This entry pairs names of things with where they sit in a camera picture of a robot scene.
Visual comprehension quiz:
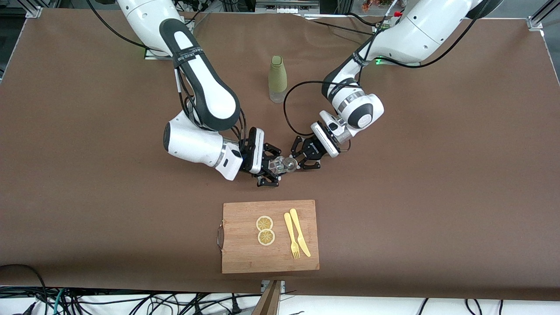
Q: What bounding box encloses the yellow plastic knife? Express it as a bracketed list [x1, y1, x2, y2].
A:
[289, 208, 312, 258]

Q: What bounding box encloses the yellow plastic fork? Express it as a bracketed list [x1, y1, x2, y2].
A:
[283, 212, 301, 260]

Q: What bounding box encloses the green sleeved glass bottle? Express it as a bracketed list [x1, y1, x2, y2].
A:
[268, 55, 288, 104]

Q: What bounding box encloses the wooden cutting board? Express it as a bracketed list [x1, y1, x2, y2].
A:
[217, 199, 320, 274]

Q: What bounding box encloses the brown table cover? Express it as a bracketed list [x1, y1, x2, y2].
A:
[0, 9, 560, 302]

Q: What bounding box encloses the grey metal box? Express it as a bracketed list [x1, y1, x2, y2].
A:
[255, 0, 321, 16]

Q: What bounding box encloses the orange flower decoration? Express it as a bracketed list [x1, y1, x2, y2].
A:
[361, 0, 396, 13]

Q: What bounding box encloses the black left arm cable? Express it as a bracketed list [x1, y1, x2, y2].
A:
[283, 0, 490, 137]

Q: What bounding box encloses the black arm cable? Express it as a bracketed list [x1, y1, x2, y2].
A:
[87, 0, 246, 143]
[283, 0, 490, 137]

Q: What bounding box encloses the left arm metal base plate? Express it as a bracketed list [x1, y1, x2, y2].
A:
[372, 22, 421, 66]

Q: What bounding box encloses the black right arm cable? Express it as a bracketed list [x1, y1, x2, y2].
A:
[87, 0, 246, 143]

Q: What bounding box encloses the wooden post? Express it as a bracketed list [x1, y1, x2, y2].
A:
[252, 280, 283, 315]

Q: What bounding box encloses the black base cable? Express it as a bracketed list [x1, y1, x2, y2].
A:
[311, 20, 373, 35]
[346, 12, 378, 27]

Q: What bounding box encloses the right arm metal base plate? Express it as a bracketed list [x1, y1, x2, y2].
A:
[143, 46, 172, 60]

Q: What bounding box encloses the teal floor cable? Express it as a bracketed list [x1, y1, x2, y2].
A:
[53, 288, 67, 315]

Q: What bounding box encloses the aluminium frame profile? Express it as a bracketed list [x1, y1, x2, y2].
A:
[527, 0, 560, 31]

